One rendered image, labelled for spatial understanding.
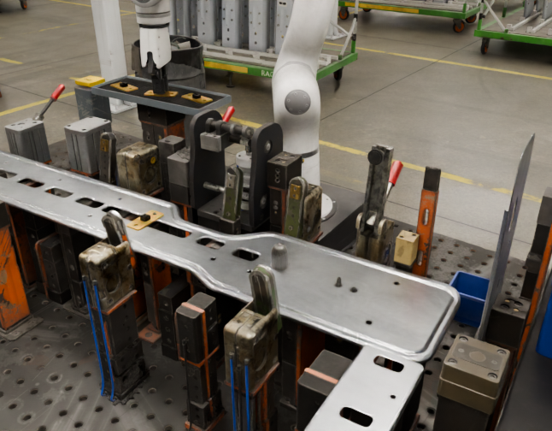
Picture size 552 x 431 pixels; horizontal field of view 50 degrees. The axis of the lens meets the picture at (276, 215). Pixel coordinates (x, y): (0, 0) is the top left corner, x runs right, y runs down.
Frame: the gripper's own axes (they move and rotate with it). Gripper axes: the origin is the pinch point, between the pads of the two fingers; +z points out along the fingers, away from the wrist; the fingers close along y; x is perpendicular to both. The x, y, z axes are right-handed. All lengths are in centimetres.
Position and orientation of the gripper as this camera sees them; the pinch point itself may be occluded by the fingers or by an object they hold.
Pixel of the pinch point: (160, 84)
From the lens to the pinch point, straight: 160.9
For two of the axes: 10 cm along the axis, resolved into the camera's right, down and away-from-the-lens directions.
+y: -1.8, 4.7, -8.6
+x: 9.8, 0.9, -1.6
